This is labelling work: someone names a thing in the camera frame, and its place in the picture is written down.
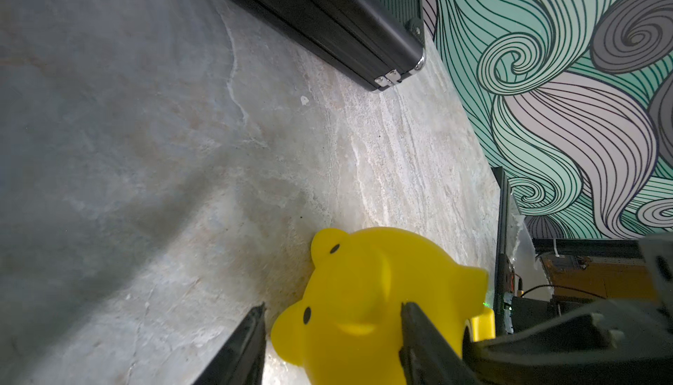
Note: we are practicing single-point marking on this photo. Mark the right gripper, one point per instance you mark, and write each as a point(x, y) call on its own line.
point(606, 342)

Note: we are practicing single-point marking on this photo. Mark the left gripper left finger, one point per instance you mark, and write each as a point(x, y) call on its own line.
point(241, 360)

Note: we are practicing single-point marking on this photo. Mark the black square plate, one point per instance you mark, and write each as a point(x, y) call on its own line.
point(376, 43)

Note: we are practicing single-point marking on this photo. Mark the yellow piggy bank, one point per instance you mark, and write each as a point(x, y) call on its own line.
point(347, 329)

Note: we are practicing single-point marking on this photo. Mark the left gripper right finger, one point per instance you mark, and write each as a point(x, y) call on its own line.
point(426, 357)

